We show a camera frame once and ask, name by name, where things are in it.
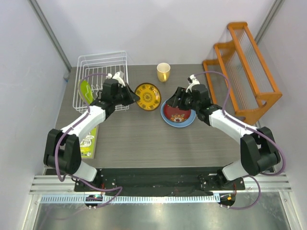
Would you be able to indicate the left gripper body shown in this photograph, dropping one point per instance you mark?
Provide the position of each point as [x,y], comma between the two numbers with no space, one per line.
[120,98]

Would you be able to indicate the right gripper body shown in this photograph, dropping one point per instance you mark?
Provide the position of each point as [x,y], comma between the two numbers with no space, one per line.
[194,104]

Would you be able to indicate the red floral plate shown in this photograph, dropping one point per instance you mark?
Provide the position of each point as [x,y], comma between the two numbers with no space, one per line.
[175,114]

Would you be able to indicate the brown yellow plate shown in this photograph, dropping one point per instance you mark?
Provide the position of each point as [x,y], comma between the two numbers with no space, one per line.
[150,97]

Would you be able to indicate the light blue plate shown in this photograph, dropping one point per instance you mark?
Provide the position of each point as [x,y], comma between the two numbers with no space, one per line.
[186,123]

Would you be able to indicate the green plate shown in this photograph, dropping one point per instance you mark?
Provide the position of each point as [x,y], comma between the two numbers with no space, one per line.
[85,92]

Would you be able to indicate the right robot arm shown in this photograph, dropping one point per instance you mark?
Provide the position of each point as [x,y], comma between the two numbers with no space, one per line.
[258,151]

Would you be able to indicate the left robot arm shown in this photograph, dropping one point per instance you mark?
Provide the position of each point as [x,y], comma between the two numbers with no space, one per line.
[63,152]

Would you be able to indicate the orange wooden rack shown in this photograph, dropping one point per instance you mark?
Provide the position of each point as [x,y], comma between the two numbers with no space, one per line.
[253,88]

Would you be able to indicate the yellow mug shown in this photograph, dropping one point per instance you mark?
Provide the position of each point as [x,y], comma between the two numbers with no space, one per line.
[163,71]

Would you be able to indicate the green illustrated book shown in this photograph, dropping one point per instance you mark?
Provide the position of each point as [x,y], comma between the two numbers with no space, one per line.
[88,144]

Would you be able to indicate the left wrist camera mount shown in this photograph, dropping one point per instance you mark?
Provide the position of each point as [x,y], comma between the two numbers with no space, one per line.
[117,76]

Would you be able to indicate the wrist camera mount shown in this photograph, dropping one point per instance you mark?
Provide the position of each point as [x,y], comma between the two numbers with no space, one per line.
[192,80]
[117,76]

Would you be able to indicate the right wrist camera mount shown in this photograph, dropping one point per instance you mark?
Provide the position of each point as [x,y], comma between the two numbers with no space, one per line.
[192,80]

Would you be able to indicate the white wire dish rack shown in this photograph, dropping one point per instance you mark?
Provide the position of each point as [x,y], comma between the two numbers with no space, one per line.
[105,63]

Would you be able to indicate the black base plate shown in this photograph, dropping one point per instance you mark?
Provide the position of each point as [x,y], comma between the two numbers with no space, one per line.
[163,182]

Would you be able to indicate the perforated metal rail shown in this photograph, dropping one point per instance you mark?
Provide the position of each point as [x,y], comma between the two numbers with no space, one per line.
[98,199]

